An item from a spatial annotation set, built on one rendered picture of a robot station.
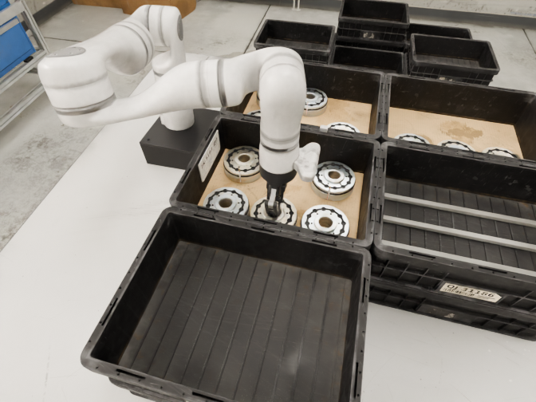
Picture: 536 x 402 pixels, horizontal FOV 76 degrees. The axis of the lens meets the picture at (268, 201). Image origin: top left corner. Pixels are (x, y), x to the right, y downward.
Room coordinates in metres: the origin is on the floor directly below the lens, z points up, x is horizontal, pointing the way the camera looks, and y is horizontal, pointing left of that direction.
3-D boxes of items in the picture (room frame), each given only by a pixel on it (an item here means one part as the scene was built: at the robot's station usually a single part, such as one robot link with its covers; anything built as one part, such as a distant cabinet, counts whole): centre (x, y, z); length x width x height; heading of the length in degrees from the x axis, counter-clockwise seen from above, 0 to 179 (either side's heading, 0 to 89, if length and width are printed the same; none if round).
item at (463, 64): (1.66, -0.93, 0.37); 0.40 x 0.30 x 0.45; 77
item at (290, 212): (0.44, -0.01, 0.86); 0.10 x 0.10 x 0.01
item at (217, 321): (0.22, 0.05, 0.87); 0.40 x 0.30 x 0.11; 75
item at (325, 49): (1.84, -0.15, 0.37); 0.40 x 0.30 x 0.45; 77
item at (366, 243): (0.51, -0.03, 0.92); 0.40 x 0.30 x 0.02; 75
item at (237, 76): (0.48, 0.01, 1.16); 0.14 x 0.09 x 0.07; 91
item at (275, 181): (0.47, -0.02, 0.95); 0.08 x 0.08 x 0.09
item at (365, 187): (0.51, -0.03, 0.87); 0.40 x 0.30 x 0.11; 75
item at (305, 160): (0.47, -0.04, 1.02); 0.11 x 0.09 x 0.06; 77
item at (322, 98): (0.87, -0.13, 0.86); 0.10 x 0.10 x 0.01
